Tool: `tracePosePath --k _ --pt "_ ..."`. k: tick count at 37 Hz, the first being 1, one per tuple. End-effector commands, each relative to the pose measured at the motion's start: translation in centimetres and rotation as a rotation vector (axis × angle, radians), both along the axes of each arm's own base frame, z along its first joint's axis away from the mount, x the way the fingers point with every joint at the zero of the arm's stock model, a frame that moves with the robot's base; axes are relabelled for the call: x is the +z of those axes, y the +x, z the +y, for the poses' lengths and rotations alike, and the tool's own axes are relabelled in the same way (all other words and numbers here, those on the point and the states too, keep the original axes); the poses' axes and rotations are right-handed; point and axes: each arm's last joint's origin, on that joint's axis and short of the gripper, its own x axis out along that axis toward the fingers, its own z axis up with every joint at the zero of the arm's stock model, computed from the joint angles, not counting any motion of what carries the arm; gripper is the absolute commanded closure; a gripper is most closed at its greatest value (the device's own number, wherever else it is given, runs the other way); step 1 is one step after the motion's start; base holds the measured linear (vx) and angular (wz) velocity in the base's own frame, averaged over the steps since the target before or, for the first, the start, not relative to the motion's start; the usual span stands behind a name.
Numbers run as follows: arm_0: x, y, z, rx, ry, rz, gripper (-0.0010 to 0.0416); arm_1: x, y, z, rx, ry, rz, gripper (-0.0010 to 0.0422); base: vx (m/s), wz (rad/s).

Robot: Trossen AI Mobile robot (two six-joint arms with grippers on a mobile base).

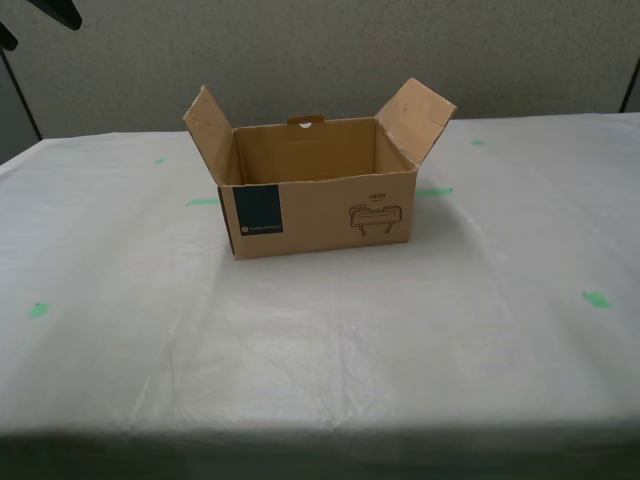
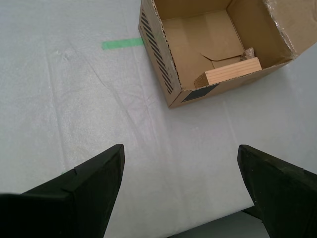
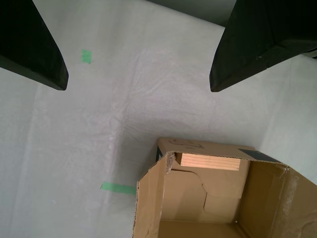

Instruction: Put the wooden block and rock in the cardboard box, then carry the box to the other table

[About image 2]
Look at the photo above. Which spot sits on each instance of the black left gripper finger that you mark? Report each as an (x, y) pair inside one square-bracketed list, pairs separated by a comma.
[(289, 203), (62, 210)]

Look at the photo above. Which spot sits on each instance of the light wooden block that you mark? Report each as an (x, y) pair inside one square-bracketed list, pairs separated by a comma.
[(235, 72)]

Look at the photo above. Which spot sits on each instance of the speckled beige rock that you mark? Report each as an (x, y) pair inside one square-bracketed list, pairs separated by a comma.
[(247, 54)]

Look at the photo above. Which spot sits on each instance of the cardboard box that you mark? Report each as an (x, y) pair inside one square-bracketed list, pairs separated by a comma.
[(198, 44)]

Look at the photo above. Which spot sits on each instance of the white table cover sheet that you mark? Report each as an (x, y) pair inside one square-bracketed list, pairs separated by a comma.
[(99, 111)]

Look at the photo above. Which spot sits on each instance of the long green tape strip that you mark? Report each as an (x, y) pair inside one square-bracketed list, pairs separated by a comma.
[(121, 43)]

